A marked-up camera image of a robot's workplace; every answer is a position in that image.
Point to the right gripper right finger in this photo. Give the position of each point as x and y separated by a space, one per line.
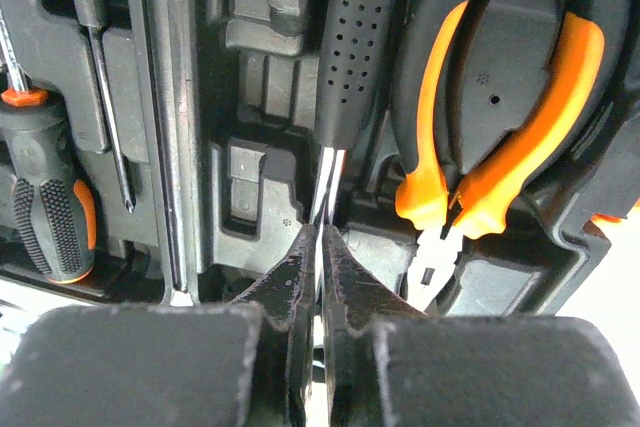
389 364

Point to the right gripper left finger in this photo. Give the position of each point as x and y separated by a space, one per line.
246 362

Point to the black orange handled screwdriver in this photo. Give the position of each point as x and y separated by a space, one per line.
53 207

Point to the black plastic tool case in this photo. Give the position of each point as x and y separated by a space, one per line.
215 104

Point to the black handled claw hammer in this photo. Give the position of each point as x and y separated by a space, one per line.
352 55

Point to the orange handled needle-nose pliers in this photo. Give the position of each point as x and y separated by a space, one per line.
489 98

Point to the orange grip bit screwdriver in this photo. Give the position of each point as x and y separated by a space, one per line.
93 15

